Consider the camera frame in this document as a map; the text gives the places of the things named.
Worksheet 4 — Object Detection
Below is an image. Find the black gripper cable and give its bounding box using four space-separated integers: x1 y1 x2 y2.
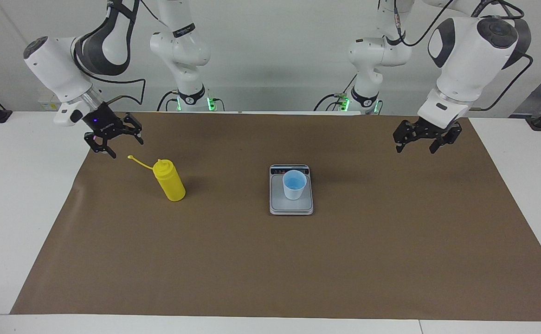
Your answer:
78 65 147 106
477 53 534 112

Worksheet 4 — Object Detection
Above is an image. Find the silver digital kitchen scale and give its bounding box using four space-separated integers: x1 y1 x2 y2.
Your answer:
269 164 314 216

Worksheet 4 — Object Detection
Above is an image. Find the yellow squeeze bottle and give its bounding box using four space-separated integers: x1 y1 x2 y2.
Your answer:
128 155 187 202

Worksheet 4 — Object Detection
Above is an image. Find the black base cable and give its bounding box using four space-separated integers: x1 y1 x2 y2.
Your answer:
314 74 359 112
157 90 180 112

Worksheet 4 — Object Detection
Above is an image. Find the white wall socket box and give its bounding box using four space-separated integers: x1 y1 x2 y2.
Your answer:
39 95 62 111

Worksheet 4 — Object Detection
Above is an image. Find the brown table mat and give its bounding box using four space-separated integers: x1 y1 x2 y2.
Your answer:
10 111 541 321

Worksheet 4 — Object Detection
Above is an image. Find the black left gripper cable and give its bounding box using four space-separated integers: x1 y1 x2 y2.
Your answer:
477 53 534 112

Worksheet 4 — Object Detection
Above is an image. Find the light blue plastic cup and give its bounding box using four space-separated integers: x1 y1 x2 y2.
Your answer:
283 170 307 200

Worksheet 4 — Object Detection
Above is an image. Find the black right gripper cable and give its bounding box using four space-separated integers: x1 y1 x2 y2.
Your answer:
78 65 147 106

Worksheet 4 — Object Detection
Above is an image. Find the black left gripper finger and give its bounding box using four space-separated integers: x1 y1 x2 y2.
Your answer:
393 121 417 154
429 123 462 154

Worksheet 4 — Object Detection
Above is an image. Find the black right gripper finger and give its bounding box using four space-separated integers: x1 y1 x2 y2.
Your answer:
84 134 117 159
121 113 144 145

